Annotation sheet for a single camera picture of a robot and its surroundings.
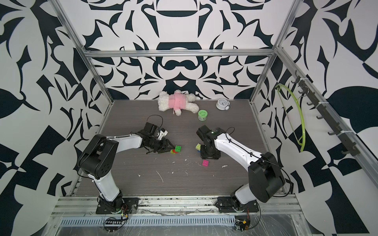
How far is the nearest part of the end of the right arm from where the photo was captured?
2.00 feet

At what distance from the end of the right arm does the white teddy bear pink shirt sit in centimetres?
42

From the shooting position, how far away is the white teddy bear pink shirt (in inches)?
43.3
